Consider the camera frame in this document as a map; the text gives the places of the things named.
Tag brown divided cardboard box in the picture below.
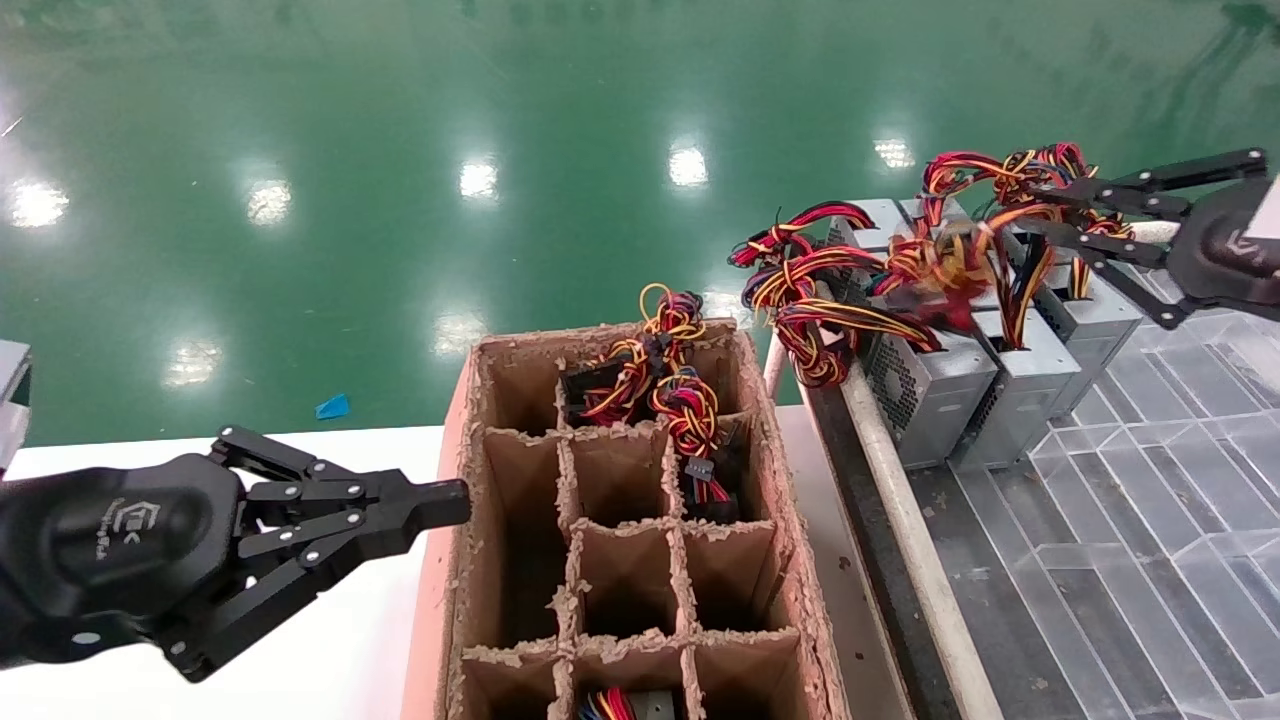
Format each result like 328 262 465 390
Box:
400 318 856 720

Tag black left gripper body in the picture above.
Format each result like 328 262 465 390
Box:
0 454 248 670

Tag power supply with braided wires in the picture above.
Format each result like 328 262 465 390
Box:
652 372 743 523

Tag white conveyor side rail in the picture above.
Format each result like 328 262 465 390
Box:
838 352 1006 720

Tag black conveyor frame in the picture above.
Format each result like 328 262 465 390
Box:
800 370 1101 720

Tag black power supply with wires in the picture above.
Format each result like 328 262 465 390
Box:
560 283 713 429

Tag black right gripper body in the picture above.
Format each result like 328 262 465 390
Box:
1167 190 1280 321

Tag gray metal object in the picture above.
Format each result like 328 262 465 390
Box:
0 338 35 471

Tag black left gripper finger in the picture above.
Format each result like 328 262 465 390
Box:
212 426 473 512
163 505 473 685

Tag clear plastic grid panel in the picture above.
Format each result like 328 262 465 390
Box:
950 270 1280 720

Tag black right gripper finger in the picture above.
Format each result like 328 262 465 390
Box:
1028 148 1269 217
1018 218 1193 331

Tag silver power supply with wires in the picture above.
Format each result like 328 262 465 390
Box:
768 293 993 471
880 200 1083 471
728 198 951 313
920 142 1143 421
900 197 1001 331
578 687 683 720

